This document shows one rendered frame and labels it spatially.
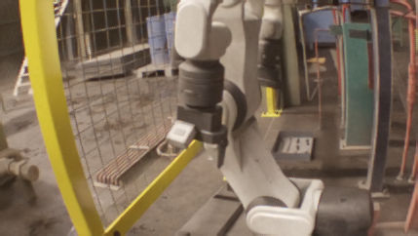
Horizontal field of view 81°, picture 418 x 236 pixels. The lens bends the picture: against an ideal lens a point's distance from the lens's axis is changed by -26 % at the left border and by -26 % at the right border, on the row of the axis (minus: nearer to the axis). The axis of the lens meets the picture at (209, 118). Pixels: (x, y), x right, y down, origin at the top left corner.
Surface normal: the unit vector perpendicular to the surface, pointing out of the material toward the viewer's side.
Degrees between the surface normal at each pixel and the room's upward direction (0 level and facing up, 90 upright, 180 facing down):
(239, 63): 90
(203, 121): 90
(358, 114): 90
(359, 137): 90
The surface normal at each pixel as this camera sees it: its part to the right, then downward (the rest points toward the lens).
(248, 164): -0.46, 0.32
